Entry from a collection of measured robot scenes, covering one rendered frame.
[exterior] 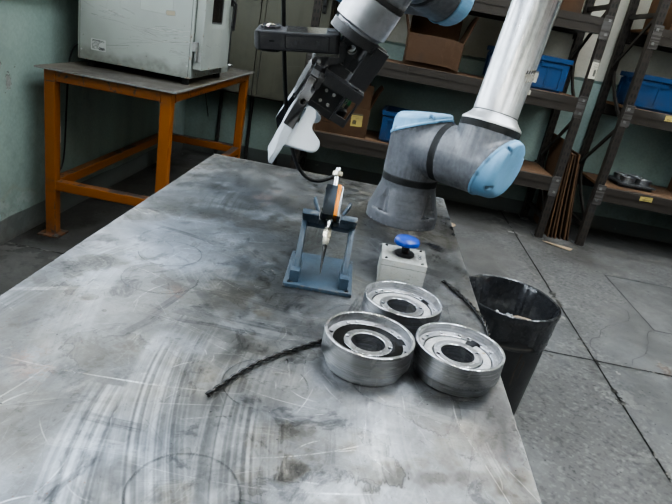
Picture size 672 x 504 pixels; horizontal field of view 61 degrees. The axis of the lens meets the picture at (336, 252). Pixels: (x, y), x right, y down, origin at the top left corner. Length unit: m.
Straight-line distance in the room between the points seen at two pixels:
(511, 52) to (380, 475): 0.80
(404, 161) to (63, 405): 0.79
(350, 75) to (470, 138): 0.35
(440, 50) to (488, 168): 3.06
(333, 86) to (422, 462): 0.48
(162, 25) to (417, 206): 1.94
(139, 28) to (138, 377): 2.41
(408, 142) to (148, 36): 1.93
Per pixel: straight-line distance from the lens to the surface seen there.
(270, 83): 4.49
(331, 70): 0.81
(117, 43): 2.95
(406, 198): 1.16
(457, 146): 1.10
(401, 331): 0.69
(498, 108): 1.10
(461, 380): 0.65
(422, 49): 4.09
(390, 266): 0.87
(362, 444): 0.56
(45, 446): 0.54
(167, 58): 2.87
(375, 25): 0.77
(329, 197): 0.84
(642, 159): 5.11
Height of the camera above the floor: 1.16
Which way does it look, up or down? 21 degrees down
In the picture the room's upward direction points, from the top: 11 degrees clockwise
